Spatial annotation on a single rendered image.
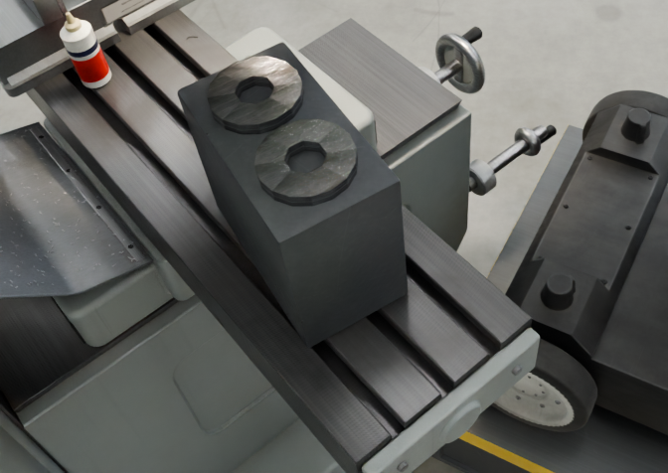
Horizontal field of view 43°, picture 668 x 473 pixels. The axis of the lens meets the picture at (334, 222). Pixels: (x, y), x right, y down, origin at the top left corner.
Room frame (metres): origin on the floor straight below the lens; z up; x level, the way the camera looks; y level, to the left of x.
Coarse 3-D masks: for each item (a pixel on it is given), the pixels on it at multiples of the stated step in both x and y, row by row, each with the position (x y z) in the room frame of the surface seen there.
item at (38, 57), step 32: (0, 0) 0.98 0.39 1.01; (32, 0) 0.91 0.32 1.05; (64, 0) 0.95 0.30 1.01; (96, 0) 0.94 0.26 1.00; (128, 0) 0.96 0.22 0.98; (160, 0) 0.98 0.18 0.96; (192, 0) 0.99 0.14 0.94; (0, 32) 0.91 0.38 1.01; (32, 32) 0.90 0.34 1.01; (96, 32) 0.93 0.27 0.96; (0, 64) 0.87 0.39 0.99; (32, 64) 0.89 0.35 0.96; (64, 64) 0.89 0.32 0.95
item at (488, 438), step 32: (576, 128) 1.09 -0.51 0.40; (544, 192) 0.95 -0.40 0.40; (512, 256) 0.82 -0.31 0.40; (480, 416) 0.53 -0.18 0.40; (608, 416) 0.50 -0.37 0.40; (448, 448) 0.54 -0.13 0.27; (480, 448) 0.50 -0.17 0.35; (512, 448) 0.47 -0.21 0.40; (544, 448) 0.46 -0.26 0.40; (576, 448) 0.45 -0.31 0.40; (608, 448) 0.45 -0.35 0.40; (640, 448) 0.44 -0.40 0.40
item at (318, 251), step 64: (256, 64) 0.62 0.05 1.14; (192, 128) 0.60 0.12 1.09; (256, 128) 0.54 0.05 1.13; (320, 128) 0.52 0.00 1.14; (256, 192) 0.47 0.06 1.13; (320, 192) 0.45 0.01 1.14; (384, 192) 0.45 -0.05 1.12; (256, 256) 0.50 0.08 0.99; (320, 256) 0.42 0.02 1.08; (384, 256) 0.45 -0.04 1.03; (320, 320) 0.42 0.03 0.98
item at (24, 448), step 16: (0, 400) 0.51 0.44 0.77; (0, 416) 0.48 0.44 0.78; (16, 416) 0.51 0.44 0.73; (0, 432) 0.47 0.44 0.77; (16, 432) 0.48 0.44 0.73; (0, 448) 0.45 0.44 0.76; (16, 448) 0.47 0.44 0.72; (32, 448) 0.48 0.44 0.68; (0, 464) 0.44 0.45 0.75; (16, 464) 0.45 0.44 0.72; (32, 464) 0.46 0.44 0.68; (48, 464) 0.48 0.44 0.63
